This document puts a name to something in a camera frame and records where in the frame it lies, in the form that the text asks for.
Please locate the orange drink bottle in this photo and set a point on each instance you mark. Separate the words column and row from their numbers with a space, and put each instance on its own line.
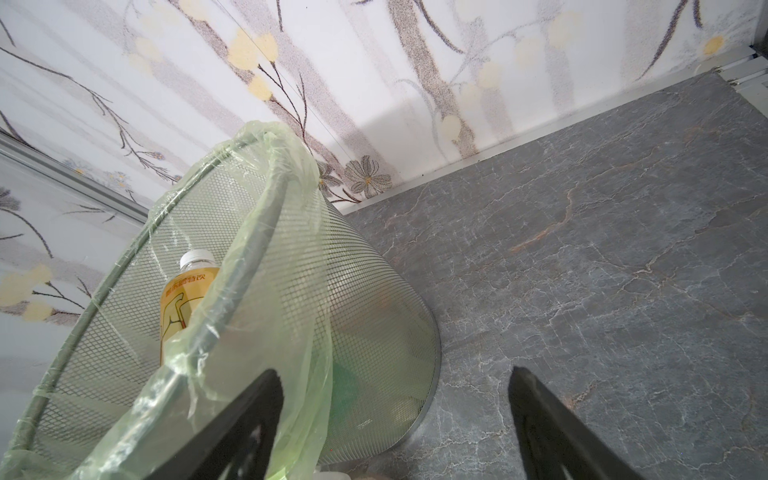
column 181, row 295

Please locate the green lined waste bin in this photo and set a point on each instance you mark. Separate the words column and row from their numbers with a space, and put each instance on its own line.
column 299, row 291

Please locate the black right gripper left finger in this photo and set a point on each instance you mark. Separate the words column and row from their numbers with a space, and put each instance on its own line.
column 238, row 443

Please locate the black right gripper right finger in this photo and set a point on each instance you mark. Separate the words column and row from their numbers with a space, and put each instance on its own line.
column 553, row 442

